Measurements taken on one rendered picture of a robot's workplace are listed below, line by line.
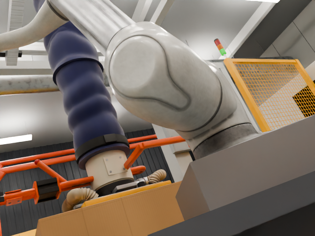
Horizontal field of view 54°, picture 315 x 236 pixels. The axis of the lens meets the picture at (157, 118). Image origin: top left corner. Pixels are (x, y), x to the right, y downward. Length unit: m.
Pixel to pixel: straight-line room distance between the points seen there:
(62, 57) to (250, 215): 1.19
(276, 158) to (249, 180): 0.07
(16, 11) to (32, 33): 1.84
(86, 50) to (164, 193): 0.75
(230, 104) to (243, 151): 0.14
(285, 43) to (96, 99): 11.15
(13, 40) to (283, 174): 0.96
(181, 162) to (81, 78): 1.54
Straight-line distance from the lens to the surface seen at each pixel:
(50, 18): 1.15
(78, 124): 1.30
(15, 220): 12.06
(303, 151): 0.63
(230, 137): 0.67
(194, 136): 0.69
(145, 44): 0.51
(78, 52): 1.47
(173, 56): 0.50
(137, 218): 1.07
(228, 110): 0.68
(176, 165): 2.71
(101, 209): 1.04
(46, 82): 7.11
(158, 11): 3.90
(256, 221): 0.45
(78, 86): 1.35
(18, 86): 7.05
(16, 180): 12.51
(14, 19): 3.09
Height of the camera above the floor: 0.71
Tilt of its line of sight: 24 degrees up
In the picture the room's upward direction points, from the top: 22 degrees counter-clockwise
